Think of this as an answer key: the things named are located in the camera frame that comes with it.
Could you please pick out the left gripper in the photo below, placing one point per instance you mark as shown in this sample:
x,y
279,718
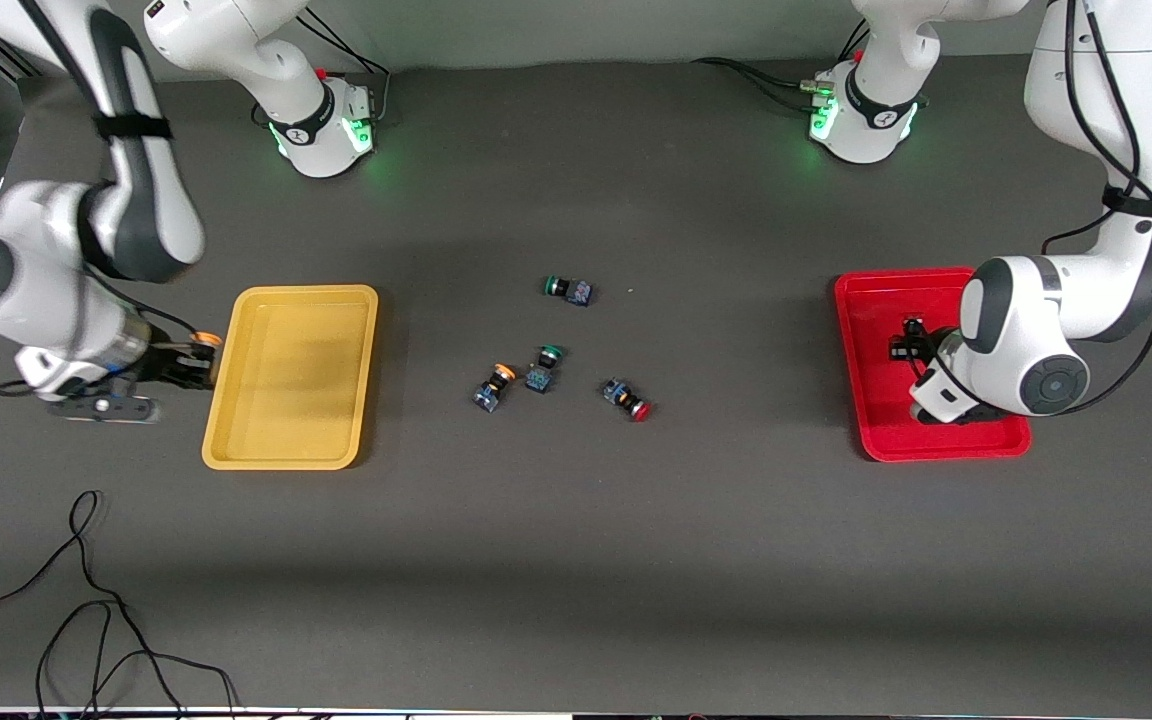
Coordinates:
x,y
921,349

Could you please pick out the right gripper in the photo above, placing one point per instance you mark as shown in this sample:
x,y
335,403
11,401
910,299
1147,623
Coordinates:
x,y
172,362

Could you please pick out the red push button switch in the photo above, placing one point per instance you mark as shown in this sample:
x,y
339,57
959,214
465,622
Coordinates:
x,y
624,397
901,350

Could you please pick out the yellow push button switch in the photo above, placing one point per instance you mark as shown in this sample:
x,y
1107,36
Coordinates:
x,y
489,393
204,340

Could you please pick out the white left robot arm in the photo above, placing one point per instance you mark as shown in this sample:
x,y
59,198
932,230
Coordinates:
x,y
1086,100

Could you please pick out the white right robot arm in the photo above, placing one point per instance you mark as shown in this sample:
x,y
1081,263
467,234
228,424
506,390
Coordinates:
x,y
36,280

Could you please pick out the red plastic tray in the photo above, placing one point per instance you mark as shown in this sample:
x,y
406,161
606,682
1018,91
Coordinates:
x,y
876,420

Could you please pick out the yellow plastic tray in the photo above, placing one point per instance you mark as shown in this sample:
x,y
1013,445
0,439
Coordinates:
x,y
296,440

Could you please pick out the dark grey table cloth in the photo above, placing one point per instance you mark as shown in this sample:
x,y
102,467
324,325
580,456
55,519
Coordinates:
x,y
576,550

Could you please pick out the green push button switch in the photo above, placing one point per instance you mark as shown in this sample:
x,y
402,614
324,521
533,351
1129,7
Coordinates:
x,y
540,375
571,291

